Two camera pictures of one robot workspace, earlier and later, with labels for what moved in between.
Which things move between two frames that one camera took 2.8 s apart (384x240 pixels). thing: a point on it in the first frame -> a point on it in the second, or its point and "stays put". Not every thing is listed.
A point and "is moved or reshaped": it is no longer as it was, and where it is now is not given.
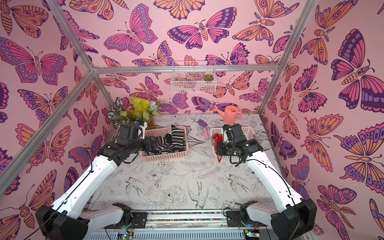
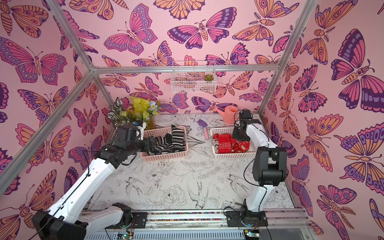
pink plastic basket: [160, 132] stays put
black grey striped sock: [165, 145] stays put
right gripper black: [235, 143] -> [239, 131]
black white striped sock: [178, 143] stays put
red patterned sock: [217, 137] is moved or reshaped
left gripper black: [150, 143] stays put
